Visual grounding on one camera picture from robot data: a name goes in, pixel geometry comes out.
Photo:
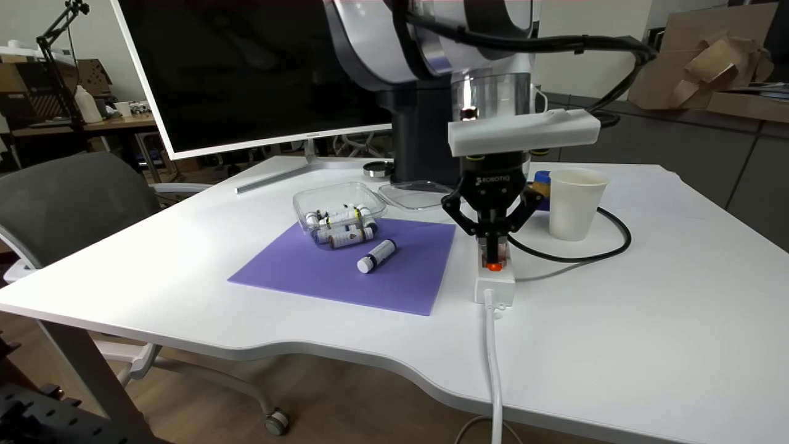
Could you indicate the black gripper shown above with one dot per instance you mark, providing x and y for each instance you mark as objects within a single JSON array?
[{"x": 492, "y": 183}]

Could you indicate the white power strip adapter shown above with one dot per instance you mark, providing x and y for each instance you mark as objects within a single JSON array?
[{"x": 495, "y": 274}]

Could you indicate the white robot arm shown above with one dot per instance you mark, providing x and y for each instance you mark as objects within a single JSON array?
[{"x": 457, "y": 86}]

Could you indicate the blue yellow small object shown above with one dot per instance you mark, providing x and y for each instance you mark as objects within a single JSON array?
[{"x": 542, "y": 186}]

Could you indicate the white paper cup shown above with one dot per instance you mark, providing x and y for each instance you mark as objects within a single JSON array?
[{"x": 574, "y": 204}]

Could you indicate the lone white marker tube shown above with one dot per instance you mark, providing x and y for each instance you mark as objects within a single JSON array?
[{"x": 375, "y": 258}]

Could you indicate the clear plastic container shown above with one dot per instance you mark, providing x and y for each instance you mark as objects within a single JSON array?
[{"x": 317, "y": 205}]

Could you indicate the marker tube yellow band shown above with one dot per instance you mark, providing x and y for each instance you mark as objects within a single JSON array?
[{"x": 349, "y": 229}]

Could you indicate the purple paper mat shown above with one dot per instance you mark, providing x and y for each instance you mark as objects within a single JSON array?
[{"x": 406, "y": 282}]

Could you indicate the cardboard box background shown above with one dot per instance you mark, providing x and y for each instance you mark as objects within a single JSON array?
[{"x": 710, "y": 60}]

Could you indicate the white computer monitor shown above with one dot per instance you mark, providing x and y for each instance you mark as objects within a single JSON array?
[{"x": 236, "y": 76}]

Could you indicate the grey office chair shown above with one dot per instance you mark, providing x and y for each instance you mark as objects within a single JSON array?
[{"x": 63, "y": 205}]

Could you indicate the black plug with cable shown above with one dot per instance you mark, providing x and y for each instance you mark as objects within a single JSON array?
[{"x": 606, "y": 237}]

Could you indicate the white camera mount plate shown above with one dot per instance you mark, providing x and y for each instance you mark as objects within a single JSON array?
[{"x": 522, "y": 134}]

